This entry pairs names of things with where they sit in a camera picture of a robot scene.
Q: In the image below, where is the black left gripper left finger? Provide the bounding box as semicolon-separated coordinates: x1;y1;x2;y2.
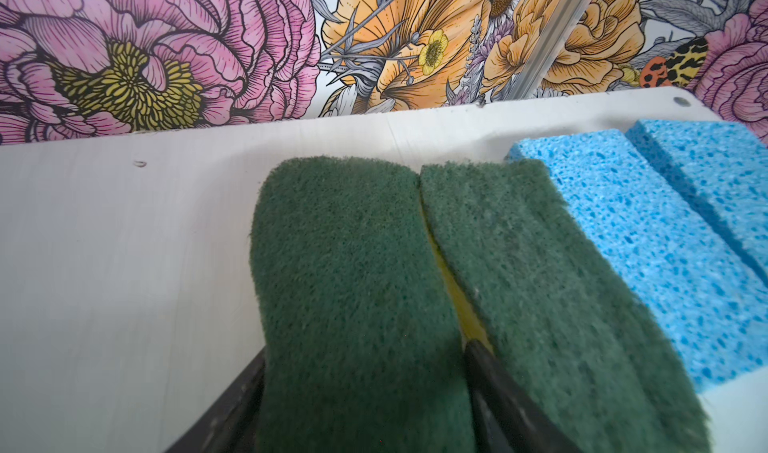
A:
167;349;265;453

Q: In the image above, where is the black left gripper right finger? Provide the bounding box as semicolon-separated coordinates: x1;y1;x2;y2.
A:
464;340;580;453

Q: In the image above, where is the dark green scouring sponge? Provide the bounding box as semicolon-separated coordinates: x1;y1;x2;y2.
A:
250;157;475;452
420;160;711;452

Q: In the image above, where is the blue cellulose sponge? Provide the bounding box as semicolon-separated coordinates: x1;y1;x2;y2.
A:
509;130;767;391
626;120;767;282

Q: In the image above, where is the white two-tier shelf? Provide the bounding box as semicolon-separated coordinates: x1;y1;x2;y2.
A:
0;85;768;453

